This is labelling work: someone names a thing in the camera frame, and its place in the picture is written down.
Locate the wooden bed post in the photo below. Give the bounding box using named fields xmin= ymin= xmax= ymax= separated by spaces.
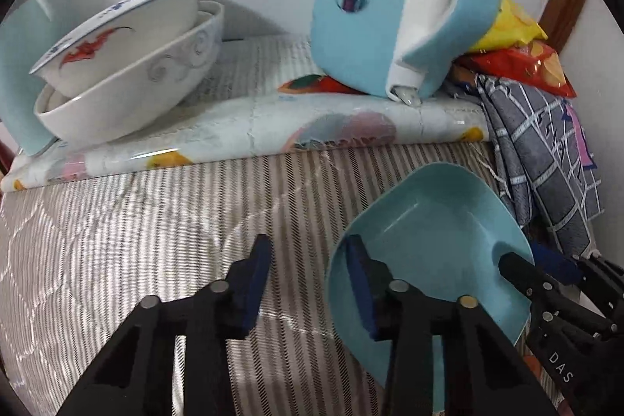
xmin=537 ymin=0 xmax=594 ymax=56

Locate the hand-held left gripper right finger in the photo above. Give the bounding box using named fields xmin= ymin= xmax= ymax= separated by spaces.
xmin=344 ymin=234 xmax=561 ymax=416

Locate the yellow snack packet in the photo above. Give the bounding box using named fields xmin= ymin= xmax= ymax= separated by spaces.
xmin=467 ymin=0 xmax=549 ymax=52

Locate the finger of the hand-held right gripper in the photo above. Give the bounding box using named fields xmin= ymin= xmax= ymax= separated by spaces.
xmin=530 ymin=243 xmax=624 ymax=329
xmin=497 ymin=251 xmax=557 ymax=301

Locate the printed plastic mat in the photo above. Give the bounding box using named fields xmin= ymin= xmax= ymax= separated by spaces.
xmin=0 ymin=33 xmax=489 ymax=195

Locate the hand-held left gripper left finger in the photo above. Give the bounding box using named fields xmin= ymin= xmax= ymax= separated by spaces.
xmin=53 ymin=233 xmax=274 ymax=416

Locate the light blue electric kettle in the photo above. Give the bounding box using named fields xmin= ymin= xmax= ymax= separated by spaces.
xmin=310 ymin=0 xmax=504 ymax=107

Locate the white bowl with red fish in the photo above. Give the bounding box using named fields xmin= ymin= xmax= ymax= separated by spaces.
xmin=29 ymin=0 xmax=208 ymax=97

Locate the red snack packet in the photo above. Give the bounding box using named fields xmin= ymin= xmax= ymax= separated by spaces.
xmin=453 ymin=41 xmax=577 ymax=99

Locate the light blue thermos jug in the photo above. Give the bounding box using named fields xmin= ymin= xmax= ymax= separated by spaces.
xmin=0 ymin=0 xmax=55 ymax=156

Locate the grey checked cloth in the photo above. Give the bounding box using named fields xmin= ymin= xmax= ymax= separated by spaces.
xmin=441 ymin=74 xmax=605 ymax=257

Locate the striped quilted mattress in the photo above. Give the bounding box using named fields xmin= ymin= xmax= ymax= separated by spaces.
xmin=0 ymin=142 xmax=624 ymax=416

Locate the white bowl with grey swirls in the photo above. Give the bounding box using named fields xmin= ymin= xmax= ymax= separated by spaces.
xmin=33 ymin=1 xmax=225 ymax=154

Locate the teal square bowl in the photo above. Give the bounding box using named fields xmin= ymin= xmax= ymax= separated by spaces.
xmin=326 ymin=163 xmax=535 ymax=390

